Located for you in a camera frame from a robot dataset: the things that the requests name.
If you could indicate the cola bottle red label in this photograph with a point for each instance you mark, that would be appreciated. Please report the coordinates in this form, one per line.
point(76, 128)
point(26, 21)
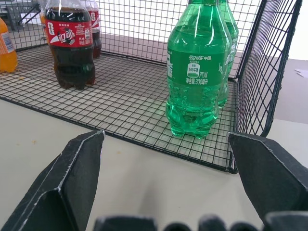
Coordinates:
point(95, 26)
point(71, 45)

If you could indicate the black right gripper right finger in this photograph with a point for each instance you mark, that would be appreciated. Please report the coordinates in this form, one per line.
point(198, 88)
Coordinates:
point(267, 173)

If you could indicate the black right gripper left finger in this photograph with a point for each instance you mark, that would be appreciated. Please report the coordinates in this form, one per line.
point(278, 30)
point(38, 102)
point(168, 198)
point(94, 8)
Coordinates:
point(69, 183)

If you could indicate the green soda bottle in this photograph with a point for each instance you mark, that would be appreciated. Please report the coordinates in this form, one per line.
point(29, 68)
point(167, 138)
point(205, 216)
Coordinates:
point(231, 48)
point(196, 72)

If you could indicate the orange soda bottle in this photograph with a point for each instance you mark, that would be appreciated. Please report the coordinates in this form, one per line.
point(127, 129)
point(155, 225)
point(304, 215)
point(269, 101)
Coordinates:
point(43, 22)
point(6, 48)

